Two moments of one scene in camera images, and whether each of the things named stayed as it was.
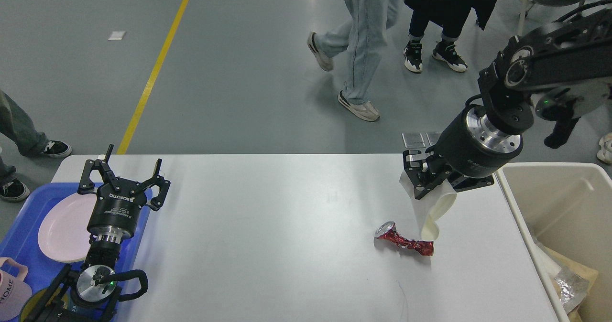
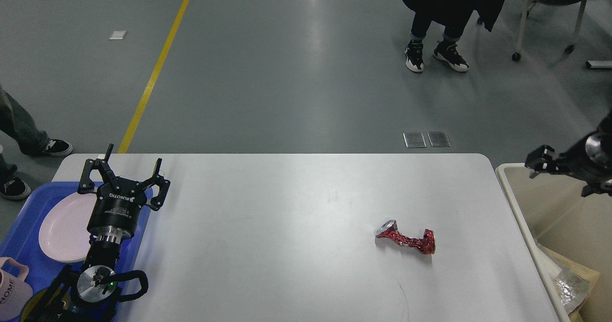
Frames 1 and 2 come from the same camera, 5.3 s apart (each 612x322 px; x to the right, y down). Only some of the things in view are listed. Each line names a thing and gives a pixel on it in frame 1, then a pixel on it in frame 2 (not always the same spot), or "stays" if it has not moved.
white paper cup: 551,266 stays
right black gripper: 470,145 → 587,160
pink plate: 63,233 stays
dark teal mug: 73,311 stays
